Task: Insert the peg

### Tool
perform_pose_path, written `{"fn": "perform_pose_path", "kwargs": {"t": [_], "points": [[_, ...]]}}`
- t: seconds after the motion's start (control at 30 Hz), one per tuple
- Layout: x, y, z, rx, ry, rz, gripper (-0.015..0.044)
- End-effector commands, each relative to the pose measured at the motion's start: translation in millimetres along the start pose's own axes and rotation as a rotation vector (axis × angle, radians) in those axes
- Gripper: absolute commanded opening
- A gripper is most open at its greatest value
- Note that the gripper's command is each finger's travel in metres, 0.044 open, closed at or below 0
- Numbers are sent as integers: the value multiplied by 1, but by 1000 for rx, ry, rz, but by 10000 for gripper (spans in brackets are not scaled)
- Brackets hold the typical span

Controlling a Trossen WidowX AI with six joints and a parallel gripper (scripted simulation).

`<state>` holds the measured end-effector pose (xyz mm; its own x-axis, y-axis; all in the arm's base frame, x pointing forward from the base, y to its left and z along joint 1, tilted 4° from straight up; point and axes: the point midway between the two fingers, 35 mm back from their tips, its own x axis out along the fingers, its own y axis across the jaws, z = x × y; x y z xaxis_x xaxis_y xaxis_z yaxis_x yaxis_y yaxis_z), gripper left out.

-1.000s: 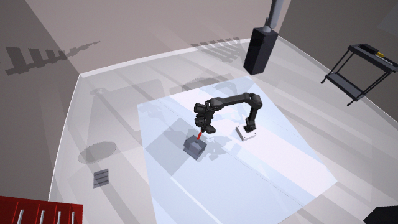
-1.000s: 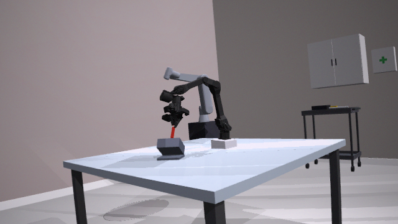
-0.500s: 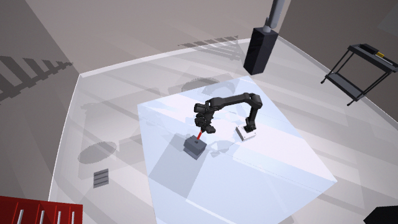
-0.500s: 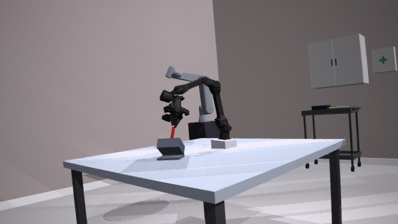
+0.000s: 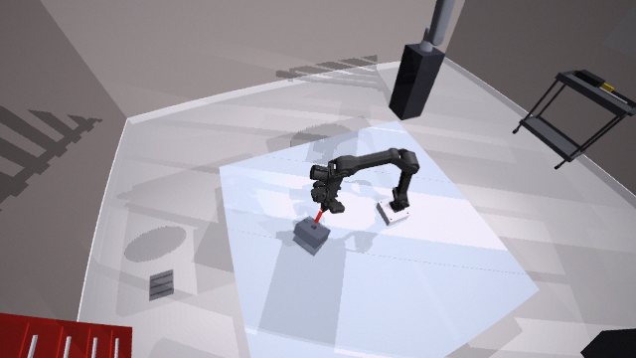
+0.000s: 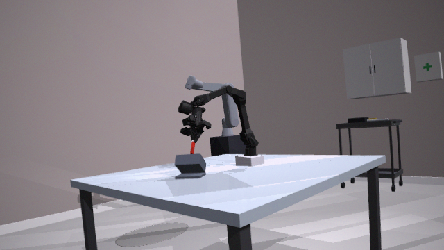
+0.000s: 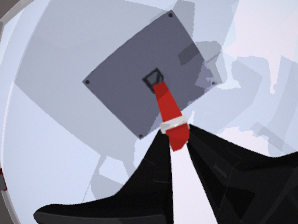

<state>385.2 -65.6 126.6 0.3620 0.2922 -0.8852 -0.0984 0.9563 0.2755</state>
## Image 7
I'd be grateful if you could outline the red peg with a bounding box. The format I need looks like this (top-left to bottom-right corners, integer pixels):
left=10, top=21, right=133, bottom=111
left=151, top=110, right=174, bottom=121
left=153, top=81, right=190, bottom=152

